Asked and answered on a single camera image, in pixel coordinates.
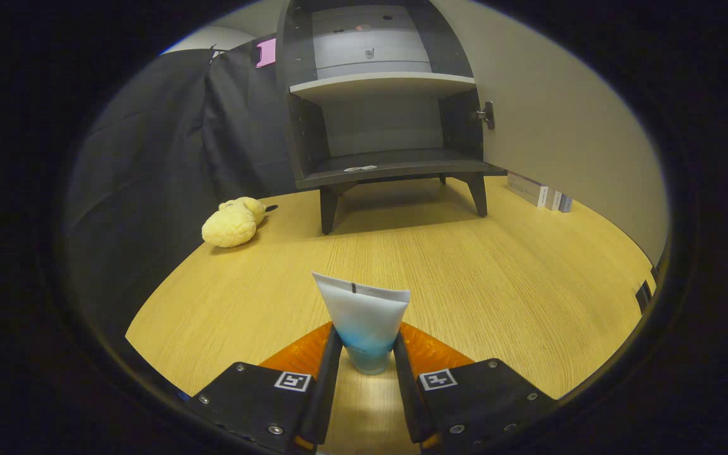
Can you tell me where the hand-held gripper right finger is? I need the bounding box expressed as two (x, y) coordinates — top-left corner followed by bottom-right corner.
(392, 321), (559, 452)

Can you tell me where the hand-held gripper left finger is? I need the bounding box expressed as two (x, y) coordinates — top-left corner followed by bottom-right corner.
(187, 321), (344, 454)

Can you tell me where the white and blue tube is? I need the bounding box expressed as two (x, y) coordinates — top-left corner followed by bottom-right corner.
(312, 272), (411, 376)

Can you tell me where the beige cabinet door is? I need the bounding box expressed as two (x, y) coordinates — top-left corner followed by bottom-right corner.
(430, 0), (669, 266)

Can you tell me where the yellow plush toy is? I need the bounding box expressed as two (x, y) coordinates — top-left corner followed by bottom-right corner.
(202, 197), (278, 248)

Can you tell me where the black backdrop cloth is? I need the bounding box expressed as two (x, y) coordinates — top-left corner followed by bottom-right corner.
(64, 35), (298, 342)

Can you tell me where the metal door hinge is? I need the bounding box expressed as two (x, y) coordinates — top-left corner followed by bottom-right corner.
(473, 101), (496, 131)

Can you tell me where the light cabinet shelf board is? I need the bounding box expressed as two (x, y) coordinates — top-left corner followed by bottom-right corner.
(289, 71), (477, 105)

